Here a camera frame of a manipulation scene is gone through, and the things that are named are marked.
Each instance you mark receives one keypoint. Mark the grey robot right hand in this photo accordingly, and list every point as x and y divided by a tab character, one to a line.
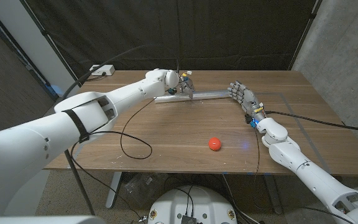
247	99

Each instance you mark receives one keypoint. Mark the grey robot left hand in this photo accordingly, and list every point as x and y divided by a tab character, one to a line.
187	85

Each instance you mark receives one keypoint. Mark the silver foil roll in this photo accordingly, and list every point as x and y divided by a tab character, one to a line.
210	94

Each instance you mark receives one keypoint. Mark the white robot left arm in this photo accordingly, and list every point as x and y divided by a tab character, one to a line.
26	149

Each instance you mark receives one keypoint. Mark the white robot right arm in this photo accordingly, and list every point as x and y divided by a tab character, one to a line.
312	177

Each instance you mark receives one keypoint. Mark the orange ball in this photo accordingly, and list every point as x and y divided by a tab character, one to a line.
214	144

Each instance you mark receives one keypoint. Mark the black backdrop curtain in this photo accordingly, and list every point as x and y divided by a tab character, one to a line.
228	31

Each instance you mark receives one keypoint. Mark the white power strip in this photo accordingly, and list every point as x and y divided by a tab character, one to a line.
102	69

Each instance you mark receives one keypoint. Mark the black backdrop stand pole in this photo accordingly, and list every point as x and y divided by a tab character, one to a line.
43	31
307	31

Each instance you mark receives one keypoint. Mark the grey table leg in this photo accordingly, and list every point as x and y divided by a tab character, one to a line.
273	196
113	189

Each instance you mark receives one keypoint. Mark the clear plastic bag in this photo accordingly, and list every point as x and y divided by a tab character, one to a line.
145	186

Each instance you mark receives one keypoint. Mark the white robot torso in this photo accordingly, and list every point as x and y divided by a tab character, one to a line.
204	202

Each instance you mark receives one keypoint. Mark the black finned torso module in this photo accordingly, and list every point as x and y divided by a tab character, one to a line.
189	220

